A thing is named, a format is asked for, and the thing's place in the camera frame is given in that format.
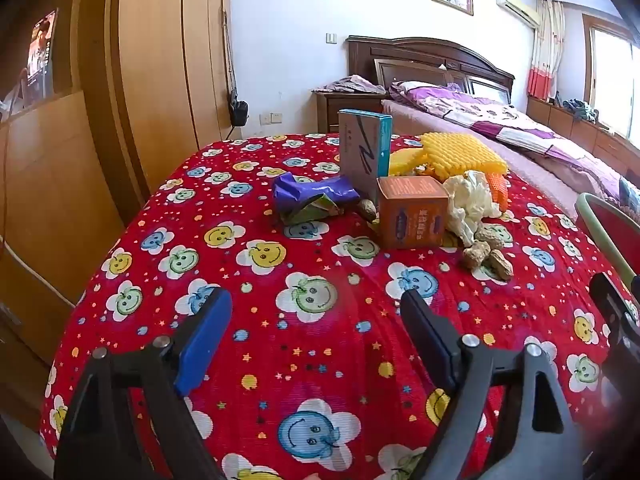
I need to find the orange foam fruit net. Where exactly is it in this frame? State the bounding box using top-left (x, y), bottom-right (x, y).
top-left (486, 172), bottom-right (509, 211)

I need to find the lit screen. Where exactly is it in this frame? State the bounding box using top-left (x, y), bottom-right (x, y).
top-left (25, 8), bottom-right (60, 103)

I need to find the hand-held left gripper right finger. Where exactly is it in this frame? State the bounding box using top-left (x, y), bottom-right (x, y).
top-left (400, 288), bottom-right (586, 480)

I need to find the crumpled white tissue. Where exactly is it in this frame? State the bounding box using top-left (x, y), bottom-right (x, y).
top-left (442, 170), bottom-right (503, 248)

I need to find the yellow foam fruit net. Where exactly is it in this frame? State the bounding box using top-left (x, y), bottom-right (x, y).
top-left (389, 147), bottom-right (432, 177)
top-left (419, 132), bottom-right (508, 182)

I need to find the dark wooden headboard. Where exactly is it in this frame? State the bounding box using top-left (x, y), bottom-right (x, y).
top-left (346, 35), bottom-right (516, 106)

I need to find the blue plaid cloth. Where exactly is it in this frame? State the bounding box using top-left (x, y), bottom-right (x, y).
top-left (619, 177), bottom-right (640, 208)

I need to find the white and red curtain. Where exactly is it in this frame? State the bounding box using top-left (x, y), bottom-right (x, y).
top-left (527, 0), bottom-right (566, 103)

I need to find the window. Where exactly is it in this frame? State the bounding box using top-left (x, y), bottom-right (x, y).
top-left (582, 12), bottom-right (640, 141)

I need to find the pink cloth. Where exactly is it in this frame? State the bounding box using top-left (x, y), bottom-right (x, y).
top-left (320, 75), bottom-right (388, 95)

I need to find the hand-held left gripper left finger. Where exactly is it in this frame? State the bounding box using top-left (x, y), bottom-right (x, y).
top-left (52, 287), bottom-right (233, 480)

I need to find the white cable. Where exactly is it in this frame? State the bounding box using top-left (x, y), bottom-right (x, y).
top-left (0, 232), bottom-right (81, 308)

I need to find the orange cardboard box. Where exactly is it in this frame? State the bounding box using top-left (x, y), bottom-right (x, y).
top-left (376, 176), bottom-right (449, 251)

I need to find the white air conditioner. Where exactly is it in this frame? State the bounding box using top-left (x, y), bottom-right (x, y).
top-left (495, 0), bottom-right (542, 28)

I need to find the dark wooden nightstand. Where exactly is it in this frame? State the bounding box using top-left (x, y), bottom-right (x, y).
top-left (312, 89), bottom-right (388, 133)

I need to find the wooden window cabinet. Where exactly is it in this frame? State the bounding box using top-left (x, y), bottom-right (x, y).
top-left (526, 96), bottom-right (640, 186)

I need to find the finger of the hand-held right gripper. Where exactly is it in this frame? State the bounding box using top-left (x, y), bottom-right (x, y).
top-left (589, 272), bottom-right (640, 356)

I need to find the wooden side cabinet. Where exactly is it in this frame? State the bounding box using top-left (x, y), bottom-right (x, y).
top-left (0, 87), bottom-right (126, 356)

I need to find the wooden wardrobe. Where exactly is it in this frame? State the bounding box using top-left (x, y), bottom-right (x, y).
top-left (70, 0), bottom-right (236, 208)

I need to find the red smiley flower tablecloth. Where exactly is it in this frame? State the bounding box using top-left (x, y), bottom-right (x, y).
top-left (40, 132), bottom-right (640, 480)

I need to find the pile of clothes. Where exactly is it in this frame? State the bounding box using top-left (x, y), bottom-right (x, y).
top-left (562, 99), bottom-right (600, 123)

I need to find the bed with pink sheet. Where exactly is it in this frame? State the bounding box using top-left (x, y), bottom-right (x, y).
top-left (380, 80), bottom-right (640, 221)

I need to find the purple plastic wrapper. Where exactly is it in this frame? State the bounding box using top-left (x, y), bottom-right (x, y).
top-left (272, 172), bottom-right (361, 226)

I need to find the purple patterned quilt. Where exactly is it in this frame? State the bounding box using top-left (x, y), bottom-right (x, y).
top-left (390, 81), bottom-right (626, 191)

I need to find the grey medicine box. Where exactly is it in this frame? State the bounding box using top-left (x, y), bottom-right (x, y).
top-left (338, 109), bottom-right (393, 206)

